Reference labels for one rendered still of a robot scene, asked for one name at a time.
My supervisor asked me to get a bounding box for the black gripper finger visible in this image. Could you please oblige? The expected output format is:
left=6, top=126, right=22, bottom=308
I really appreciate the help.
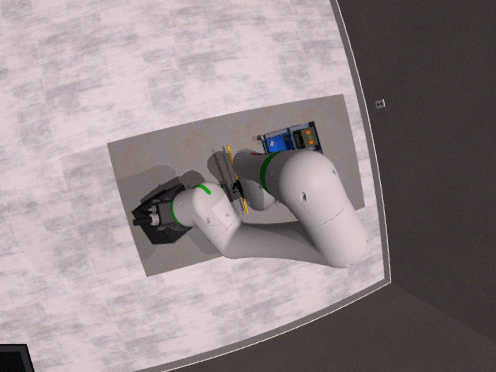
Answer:
left=232, top=179, right=240, bottom=193

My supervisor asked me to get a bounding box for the blue open bin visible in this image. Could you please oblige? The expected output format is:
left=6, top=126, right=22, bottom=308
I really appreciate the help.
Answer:
left=265, top=133, right=294, bottom=153

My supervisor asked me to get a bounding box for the grey metal shelf frame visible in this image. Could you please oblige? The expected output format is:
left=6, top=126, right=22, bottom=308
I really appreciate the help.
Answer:
left=260, top=121, right=324, bottom=155

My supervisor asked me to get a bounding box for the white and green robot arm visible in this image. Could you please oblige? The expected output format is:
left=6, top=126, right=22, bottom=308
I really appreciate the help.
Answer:
left=133, top=149, right=369, bottom=268

